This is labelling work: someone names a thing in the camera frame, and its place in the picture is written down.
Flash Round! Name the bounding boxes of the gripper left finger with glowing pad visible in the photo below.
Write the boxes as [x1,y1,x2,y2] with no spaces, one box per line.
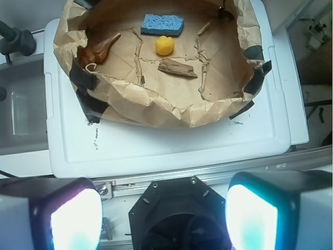
[1,178,103,249]

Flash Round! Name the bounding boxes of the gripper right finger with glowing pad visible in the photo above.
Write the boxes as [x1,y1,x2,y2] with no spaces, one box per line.
[225,170,332,249]

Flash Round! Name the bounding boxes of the yellow rubber duck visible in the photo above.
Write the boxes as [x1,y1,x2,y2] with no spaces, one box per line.
[155,35,175,56]

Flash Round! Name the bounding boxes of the white plastic cooler lid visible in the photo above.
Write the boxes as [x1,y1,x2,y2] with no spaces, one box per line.
[44,1,291,178]

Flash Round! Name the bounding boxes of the clear plastic bin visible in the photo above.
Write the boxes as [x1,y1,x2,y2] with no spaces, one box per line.
[1,60,48,155]

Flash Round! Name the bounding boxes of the amber plastic scoop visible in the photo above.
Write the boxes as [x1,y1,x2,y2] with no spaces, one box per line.
[78,32,121,68]

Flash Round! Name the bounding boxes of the black clamp knob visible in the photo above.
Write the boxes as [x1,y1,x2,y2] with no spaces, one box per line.
[1,21,36,65]

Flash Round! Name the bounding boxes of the crumpled brown paper liner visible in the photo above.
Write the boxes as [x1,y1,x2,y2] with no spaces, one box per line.
[54,1,272,129]

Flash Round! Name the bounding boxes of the brown wood piece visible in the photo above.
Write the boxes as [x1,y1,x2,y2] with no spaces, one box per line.
[158,58,198,78]

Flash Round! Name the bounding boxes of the blue sponge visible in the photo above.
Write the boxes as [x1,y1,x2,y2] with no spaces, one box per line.
[140,14,184,37]

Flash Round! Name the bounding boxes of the black octagonal mount plate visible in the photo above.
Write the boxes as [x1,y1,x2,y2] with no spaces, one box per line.
[129,176,232,249]

